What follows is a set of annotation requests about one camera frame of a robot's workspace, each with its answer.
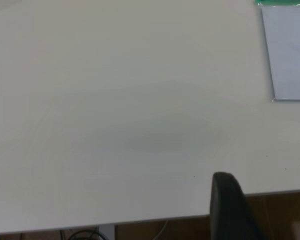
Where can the clear zip bag green strip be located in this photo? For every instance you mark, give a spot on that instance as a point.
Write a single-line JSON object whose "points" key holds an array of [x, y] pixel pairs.
{"points": [[290, 50]]}

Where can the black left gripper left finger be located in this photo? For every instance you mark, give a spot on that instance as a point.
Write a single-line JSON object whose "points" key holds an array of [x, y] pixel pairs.
{"points": [[227, 212]]}

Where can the white table leg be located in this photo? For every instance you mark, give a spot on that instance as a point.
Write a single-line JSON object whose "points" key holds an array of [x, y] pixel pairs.
{"points": [[107, 232]]}

